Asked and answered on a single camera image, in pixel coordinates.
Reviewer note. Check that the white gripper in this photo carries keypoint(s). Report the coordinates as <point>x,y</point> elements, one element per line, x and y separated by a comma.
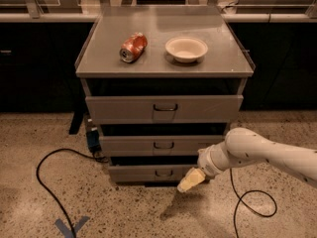
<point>207,165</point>

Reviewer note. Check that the grey drawer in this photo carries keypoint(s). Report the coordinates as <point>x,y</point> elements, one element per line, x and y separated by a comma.
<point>148,173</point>
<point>163,109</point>
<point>136,146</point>

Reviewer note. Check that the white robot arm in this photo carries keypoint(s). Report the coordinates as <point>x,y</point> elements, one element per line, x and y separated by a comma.
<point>243,147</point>

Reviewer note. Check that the grey bottom drawer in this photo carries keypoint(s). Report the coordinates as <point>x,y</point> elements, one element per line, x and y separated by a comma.
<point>148,173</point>

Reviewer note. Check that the grey drawer cabinet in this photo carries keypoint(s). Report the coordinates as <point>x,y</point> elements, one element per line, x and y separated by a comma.
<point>224,70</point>

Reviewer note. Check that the grey top drawer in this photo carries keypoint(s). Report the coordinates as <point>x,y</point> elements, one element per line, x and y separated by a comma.
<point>163,109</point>

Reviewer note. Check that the blue power adapter box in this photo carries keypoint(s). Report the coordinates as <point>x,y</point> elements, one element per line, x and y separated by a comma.
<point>93,143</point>

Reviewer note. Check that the white paper bowl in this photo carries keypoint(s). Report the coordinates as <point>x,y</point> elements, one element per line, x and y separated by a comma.
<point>186,49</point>

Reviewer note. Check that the crushed red soda can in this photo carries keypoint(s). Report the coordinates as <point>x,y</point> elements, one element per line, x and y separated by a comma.
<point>133,47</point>

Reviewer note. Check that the dark counter with white rail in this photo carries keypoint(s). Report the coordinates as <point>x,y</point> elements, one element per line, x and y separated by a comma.
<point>38,65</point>

